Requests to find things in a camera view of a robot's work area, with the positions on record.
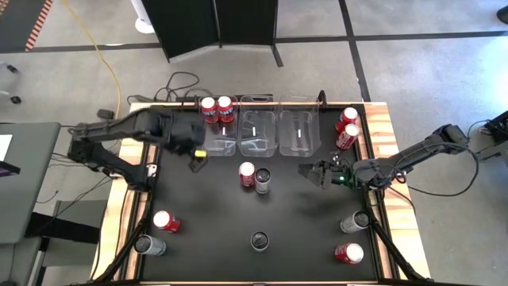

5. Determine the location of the yellow cable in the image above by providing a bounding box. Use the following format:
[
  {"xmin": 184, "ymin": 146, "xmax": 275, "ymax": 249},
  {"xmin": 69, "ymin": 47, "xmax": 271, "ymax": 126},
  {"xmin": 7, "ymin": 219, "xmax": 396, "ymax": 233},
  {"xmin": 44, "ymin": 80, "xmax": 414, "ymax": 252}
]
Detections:
[{"xmin": 61, "ymin": 0, "xmax": 122, "ymax": 120}]

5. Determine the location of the black folding partition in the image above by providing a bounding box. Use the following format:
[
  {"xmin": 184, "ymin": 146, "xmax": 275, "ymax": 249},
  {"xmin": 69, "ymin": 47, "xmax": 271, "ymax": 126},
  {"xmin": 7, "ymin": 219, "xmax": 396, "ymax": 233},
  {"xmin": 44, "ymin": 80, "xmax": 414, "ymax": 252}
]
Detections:
[{"xmin": 140, "ymin": 0, "xmax": 285, "ymax": 68}]

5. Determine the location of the white round stand base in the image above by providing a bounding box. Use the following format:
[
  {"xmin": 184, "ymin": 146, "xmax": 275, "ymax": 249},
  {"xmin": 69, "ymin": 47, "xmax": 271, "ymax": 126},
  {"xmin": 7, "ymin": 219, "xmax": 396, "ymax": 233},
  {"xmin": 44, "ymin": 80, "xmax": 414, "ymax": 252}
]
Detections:
[{"xmin": 129, "ymin": 0, "xmax": 156, "ymax": 35}]

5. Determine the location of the grey side table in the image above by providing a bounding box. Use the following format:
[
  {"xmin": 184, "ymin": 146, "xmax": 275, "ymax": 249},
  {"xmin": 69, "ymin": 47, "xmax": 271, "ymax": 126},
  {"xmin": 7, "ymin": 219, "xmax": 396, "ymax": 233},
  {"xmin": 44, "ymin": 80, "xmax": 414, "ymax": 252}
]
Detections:
[{"xmin": 0, "ymin": 122, "xmax": 62, "ymax": 244}]

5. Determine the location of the black striped floor mat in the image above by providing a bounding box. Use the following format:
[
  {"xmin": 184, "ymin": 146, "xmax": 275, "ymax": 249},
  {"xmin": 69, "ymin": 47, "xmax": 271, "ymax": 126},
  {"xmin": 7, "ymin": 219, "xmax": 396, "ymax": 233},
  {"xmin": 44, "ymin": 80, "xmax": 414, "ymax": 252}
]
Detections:
[{"xmin": 0, "ymin": 0, "xmax": 55, "ymax": 52}]

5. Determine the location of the black frame strut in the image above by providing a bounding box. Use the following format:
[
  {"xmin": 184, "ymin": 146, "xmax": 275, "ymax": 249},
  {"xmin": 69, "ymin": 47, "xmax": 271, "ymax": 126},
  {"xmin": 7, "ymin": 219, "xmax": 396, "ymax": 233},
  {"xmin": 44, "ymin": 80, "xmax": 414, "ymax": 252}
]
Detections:
[
  {"xmin": 93, "ymin": 189, "xmax": 158, "ymax": 284},
  {"xmin": 363, "ymin": 189, "xmax": 429, "ymax": 284}
]

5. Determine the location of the white paper sheet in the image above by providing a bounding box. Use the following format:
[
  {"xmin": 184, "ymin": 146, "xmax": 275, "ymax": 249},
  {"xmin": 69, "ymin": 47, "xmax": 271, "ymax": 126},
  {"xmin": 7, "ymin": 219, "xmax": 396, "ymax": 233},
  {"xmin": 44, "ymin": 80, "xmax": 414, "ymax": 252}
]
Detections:
[{"xmin": 0, "ymin": 133, "xmax": 13, "ymax": 162}]

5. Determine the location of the white Celsius energy can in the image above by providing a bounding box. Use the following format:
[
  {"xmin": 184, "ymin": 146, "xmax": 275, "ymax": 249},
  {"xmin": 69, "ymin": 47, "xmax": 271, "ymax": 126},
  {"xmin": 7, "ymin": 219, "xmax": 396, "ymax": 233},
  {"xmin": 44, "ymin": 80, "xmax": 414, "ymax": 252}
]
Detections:
[
  {"xmin": 250, "ymin": 230, "xmax": 271, "ymax": 253},
  {"xmin": 254, "ymin": 167, "xmax": 272, "ymax": 195},
  {"xmin": 133, "ymin": 234, "xmax": 167, "ymax": 257},
  {"xmin": 339, "ymin": 210, "xmax": 371, "ymax": 234}
]

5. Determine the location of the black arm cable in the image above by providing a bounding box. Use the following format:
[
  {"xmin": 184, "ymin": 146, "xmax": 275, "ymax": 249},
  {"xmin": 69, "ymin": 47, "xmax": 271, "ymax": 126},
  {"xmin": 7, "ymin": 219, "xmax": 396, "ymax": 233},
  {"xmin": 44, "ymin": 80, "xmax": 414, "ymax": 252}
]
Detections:
[{"xmin": 396, "ymin": 141, "xmax": 481, "ymax": 199}]

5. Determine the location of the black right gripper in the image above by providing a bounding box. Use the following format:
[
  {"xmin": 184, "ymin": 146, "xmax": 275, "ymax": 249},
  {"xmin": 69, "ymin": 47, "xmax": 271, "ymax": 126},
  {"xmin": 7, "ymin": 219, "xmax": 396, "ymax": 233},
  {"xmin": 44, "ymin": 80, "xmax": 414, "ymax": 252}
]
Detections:
[{"xmin": 297, "ymin": 157, "xmax": 356, "ymax": 191}]

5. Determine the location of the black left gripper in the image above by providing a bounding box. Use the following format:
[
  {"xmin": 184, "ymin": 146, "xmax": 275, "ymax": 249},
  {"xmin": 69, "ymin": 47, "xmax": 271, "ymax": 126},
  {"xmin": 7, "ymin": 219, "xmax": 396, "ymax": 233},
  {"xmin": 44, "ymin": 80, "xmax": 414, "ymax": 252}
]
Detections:
[{"xmin": 160, "ymin": 110, "xmax": 210, "ymax": 173}]

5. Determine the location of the black device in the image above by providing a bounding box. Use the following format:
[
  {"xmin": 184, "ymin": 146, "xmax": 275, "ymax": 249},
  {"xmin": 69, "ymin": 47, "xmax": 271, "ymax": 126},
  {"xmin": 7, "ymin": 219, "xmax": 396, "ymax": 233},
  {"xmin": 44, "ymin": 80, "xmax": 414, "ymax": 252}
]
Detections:
[{"xmin": 482, "ymin": 110, "xmax": 508, "ymax": 146}]

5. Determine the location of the red Coca-Cola can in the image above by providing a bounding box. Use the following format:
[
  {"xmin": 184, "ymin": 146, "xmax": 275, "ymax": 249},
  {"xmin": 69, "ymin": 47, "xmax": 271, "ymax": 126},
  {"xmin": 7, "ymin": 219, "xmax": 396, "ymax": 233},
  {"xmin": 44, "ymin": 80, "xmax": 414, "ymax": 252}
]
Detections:
[
  {"xmin": 336, "ymin": 123, "xmax": 361, "ymax": 151},
  {"xmin": 238, "ymin": 161, "xmax": 256, "ymax": 187},
  {"xmin": 333, "ymin": 242, "xmax": 365, "ymax": 265}
]

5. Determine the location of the dark tablet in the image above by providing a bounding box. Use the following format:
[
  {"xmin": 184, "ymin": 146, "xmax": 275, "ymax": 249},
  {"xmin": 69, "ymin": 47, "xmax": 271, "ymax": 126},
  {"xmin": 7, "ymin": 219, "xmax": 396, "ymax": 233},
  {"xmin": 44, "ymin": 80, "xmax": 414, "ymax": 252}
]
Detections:
[{"xmin": 0, "ymin": 160, "xmax": 21, "ymax": 179}]

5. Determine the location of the black floor cable bundle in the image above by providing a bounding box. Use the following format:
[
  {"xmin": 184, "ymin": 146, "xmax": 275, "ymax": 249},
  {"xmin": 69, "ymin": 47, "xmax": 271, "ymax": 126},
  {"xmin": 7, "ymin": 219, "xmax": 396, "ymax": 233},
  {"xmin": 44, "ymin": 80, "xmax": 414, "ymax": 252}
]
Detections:
[{"xmin": 126, "ymin": 71, "xmax": 204, "ymax": 106}]

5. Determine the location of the red Fanta can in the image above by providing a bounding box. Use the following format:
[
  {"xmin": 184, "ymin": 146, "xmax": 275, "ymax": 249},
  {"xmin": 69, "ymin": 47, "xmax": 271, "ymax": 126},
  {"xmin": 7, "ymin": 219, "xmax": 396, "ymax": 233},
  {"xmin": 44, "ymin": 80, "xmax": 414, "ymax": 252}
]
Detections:
[
  {"xmin": 217, "ymin": 95, "xmax": 236, "ymax": 124},
  {"xmin": 152, "ymin": 210, "xmax": 182, "ymax": 234},
  {"xmin": 200, "ymin": 96, "xmax": 220, "ymax": 125},
  {"xmin": 335, "ymin": 106, "xmax": 360, "ymax": 133}
]

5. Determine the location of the clear plastic bin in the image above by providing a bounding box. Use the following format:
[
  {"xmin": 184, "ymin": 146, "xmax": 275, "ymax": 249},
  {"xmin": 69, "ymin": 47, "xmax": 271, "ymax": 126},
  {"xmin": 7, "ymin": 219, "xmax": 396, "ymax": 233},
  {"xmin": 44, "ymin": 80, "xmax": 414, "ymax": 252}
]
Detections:
[
  {"xmin": 278, "ymin": 95, "xmax": 322, "ymax": 157},
  {"xmin": 237, "ymin": 94, "xmax": 279, "ymax": 158},
  {"xmin": 202, "ymin": 95, "xmax": 240, "ymax": 157}
]

